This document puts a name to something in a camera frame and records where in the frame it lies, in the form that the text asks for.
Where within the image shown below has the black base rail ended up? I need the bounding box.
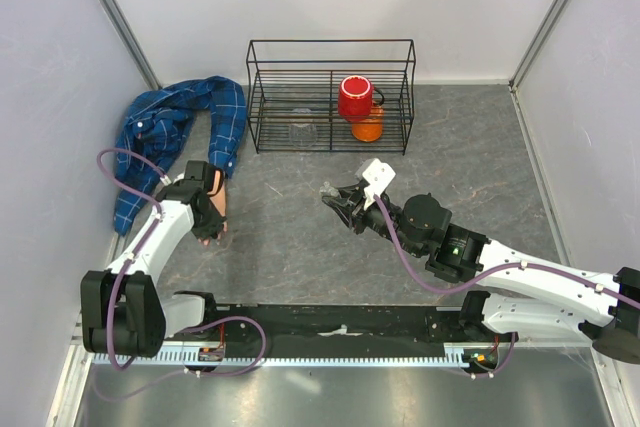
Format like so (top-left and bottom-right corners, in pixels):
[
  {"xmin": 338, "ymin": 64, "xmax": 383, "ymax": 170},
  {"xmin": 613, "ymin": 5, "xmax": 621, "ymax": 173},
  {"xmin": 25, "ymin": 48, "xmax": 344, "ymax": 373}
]
[{"xmin": 173, "ymin": 304, "xmax": 518, "ymax": 359}]

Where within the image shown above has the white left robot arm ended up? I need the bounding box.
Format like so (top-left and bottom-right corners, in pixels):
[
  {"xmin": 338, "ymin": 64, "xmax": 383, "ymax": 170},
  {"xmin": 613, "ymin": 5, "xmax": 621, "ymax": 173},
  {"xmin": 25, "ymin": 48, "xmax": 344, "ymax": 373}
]
[{"xmin": 80, "ymin": 161, "xmax": 226, "ymax": 358}]

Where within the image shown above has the aluminium left corner post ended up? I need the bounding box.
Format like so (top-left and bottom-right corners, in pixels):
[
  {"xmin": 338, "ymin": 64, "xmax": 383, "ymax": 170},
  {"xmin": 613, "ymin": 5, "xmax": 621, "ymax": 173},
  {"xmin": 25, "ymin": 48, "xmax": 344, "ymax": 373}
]
[{"xmin": 99, "ymin": 0, "xmax": 161, "ymax": 90}]

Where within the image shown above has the red ceramic mug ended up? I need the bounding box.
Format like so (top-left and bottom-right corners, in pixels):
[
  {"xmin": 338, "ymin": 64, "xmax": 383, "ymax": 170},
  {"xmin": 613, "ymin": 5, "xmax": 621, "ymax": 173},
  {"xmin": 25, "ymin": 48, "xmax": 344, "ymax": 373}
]
[{"xmin": 337, "ymin": 75, "xmax": 385, "ymax": 123}]

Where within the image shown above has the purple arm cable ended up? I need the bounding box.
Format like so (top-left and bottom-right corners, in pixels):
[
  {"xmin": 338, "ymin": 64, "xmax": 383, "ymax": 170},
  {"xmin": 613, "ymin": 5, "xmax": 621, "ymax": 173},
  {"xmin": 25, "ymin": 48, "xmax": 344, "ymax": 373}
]
[
  {"xmin": 92, "ymin": 147, "xmax": 268, "ymax": 401},
  {"xmin": 374, "ymin": 195, "xmax": 640, "ymax": 381}
]

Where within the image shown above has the glitter nail polish bottle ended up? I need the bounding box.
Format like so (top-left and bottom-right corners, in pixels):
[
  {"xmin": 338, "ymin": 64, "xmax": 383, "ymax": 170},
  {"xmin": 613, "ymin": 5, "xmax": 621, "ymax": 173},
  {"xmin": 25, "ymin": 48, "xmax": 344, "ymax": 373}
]
[{"xmin": 319, "ymin": 181, "xmax": 340, "ymax": 198}]

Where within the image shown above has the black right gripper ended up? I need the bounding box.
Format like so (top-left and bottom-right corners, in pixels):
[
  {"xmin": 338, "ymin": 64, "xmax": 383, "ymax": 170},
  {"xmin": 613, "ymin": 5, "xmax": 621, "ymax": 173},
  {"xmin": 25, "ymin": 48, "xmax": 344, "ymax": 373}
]
[{"xmin": 323, "ymin": 182, "xmax": 424, "ymax": 257}]

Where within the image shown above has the clear glass cup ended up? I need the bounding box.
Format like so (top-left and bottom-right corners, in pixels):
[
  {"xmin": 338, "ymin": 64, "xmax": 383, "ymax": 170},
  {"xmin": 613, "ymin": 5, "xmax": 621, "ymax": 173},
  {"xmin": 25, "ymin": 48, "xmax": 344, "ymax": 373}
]
[{"xmin": 288, "ymin": 108, "xmax": 317, "ymax": 149}]

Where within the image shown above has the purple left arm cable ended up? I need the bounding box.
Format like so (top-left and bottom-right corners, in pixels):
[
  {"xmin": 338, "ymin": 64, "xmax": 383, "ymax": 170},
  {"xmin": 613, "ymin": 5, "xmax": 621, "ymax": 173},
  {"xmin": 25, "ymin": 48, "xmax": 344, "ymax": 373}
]
[{"xmin": 92, "ymin": 147, "xmax": 268, "ymax": 401}]

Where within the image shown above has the blue plaid shirt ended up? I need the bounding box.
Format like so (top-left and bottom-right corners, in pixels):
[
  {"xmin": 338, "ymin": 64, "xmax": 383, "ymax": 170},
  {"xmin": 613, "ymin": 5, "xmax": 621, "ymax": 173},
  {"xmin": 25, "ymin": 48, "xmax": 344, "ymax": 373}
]
[{"xmin": 113, "ymin": 75, "xmax": 249, "ymax": 237}]

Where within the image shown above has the aluminium corner post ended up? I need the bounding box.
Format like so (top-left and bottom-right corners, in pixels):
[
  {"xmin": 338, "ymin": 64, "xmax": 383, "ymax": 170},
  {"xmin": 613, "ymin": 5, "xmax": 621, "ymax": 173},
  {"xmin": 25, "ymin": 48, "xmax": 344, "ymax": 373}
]
[
  {"xmin": 99, "ymin": 0, "xmax": 161, "ymax": 90},
  {"xmin": 508, "ymin": 0, "xmax": 571, "ymax": 94}
]

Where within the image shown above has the mannequin hand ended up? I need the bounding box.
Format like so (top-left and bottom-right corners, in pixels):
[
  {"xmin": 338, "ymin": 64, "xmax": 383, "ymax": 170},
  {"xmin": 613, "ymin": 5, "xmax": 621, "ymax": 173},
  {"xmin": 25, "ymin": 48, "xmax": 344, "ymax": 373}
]
[{"xmin": 198, "ymin": 172, "xmax": 228, "ymax": 247}]

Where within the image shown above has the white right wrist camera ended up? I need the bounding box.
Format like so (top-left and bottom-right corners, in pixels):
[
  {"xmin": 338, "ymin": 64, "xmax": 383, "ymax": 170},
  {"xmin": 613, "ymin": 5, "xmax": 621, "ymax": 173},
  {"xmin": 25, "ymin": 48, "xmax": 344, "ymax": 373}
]
[{"xmin": 356, "ymin": 158, "xmax": 396, "ymax": 210}]

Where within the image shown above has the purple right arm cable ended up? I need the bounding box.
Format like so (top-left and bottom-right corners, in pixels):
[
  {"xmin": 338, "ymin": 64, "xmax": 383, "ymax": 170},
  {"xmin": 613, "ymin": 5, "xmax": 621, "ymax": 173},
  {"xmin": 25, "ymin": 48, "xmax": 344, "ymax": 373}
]
[{"xmin": 374, "ymin": 195, "xmax": 640, "ymax": 381}]

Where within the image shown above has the orange cup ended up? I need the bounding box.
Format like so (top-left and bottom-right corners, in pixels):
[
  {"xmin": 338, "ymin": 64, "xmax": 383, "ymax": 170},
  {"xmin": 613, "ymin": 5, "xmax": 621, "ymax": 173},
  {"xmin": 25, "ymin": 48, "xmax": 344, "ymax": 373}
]
[{"xmin": 351, "ymin": 104, "xmax": 384, "ymax": 143}]

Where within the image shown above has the black wire rack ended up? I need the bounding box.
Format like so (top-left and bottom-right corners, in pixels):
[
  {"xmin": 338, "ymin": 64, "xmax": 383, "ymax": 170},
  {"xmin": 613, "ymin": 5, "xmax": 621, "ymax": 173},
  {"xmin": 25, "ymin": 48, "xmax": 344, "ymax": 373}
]
[{"xmin": 246, "ymin": 38, "xmax": 416, "ymax": 153}]

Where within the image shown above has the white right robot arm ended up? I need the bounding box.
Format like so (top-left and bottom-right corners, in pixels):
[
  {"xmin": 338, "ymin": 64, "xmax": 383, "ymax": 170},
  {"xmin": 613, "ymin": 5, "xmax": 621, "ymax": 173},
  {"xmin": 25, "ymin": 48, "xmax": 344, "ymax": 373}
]
[{"xmin": 321, "ymin": 181, "xmax": 639, "ymax": 364}]

